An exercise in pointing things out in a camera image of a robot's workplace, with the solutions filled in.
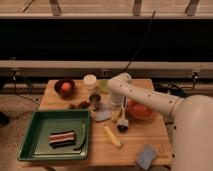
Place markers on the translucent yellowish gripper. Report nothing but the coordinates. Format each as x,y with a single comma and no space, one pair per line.
116,108

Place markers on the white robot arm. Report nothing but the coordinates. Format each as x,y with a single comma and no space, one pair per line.
192,148

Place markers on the green plastic cup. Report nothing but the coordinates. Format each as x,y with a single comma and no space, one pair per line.
103,85

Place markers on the metal cup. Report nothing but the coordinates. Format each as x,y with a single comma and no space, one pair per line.
95,101

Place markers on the white paper cup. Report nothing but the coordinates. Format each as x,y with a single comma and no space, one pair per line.
90,81

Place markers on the orange bowl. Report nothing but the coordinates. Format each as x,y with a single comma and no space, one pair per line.
139,111

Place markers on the brown dried food pieces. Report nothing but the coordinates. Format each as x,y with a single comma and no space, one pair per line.
81,105

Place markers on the wooden table board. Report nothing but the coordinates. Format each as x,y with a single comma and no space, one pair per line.
101,152

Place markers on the yellow banana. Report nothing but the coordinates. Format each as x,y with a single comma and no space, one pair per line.
114,140

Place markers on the green curved utensil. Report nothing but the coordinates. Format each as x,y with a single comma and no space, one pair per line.
82,138

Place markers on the dark brown bowl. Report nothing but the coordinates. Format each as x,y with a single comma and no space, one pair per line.
58,84

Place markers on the orange ball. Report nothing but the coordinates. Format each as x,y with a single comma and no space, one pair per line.
66,87

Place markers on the blue sponge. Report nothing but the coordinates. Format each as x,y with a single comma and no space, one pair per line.
146,157

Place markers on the striped folded cloth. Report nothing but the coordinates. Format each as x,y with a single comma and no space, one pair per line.
62,139

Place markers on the green plastic tray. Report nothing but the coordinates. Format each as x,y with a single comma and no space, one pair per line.
35,144

